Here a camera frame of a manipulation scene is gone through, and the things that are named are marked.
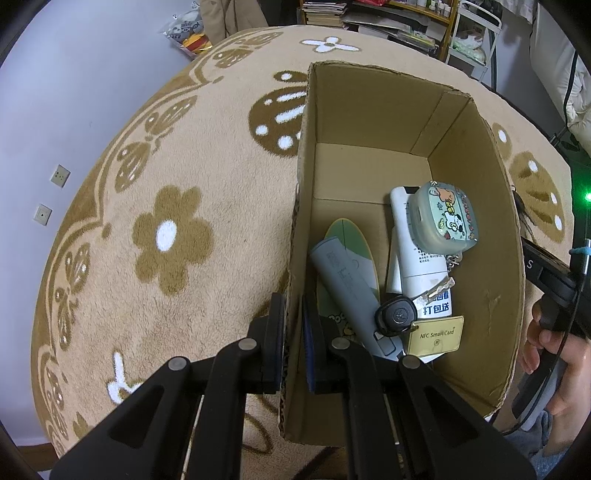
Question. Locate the wall socket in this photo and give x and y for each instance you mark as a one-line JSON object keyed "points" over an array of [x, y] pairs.
{"points": [[43, 214], [60, 176]]}

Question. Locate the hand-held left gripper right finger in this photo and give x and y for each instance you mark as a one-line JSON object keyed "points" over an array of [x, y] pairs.
{"points": [[310, 341]]}

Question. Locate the person's right hand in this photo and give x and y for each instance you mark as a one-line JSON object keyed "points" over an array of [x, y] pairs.
{"points": [[577, 378]]}

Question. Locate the gold card tag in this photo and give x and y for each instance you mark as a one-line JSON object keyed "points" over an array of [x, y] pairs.
{"points": [[436, 337]]}

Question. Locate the white power bank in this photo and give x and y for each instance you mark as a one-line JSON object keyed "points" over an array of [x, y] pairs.
{"points": [[393, 272]]}

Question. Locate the white trolley cart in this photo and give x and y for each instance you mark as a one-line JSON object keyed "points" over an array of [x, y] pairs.
{"points": [[475, 41]]}

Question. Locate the white remote control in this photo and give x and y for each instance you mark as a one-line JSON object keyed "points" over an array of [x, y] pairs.
{"points": [[415, 258]]}

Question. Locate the cardboard box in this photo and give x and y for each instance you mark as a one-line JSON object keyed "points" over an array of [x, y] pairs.
{"points": [[369, 115]]}

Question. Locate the pile of magazines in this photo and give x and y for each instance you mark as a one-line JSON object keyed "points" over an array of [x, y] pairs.
{"points": [[397, 27]]}

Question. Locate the beige hanging coat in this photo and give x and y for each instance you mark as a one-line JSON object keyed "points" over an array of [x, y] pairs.
{"points": [[231, 14]]}

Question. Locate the bag of plush toys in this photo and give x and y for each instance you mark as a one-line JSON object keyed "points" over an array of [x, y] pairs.
{"points": [[189, 34]]}

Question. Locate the wooden shelf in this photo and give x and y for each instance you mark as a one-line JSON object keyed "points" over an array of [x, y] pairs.
{"points": [[443, 27]]}

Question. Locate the cartoon earphone case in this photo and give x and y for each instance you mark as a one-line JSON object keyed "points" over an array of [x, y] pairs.
{"points": [[443, 217]]}

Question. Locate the grey tube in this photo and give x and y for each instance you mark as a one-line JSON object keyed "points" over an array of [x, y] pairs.
{"points": [[341, 277]]}

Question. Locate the row of small bottles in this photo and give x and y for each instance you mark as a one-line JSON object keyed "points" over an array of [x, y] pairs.
{"points": [[441, 5]]}

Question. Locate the green oval fingerboard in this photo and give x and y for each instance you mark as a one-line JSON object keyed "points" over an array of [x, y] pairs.
{"points": [[355, 240]]}

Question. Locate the person's blue clothing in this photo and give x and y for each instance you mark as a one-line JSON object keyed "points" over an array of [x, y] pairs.
{"points": [[531, 438]]}

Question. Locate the silver hair clip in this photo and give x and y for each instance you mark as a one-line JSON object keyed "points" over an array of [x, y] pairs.
{"points": [[434, 290]]}

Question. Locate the black car key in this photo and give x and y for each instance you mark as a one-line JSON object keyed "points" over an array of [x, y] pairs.
{"points": [[397, 316]]}

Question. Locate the stack of old books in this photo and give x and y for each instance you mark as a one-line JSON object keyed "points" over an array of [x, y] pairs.
{"points": [[323, 11]]}

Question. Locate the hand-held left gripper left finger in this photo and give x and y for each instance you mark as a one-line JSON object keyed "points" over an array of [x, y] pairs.
{"points": [[277, 323]]}

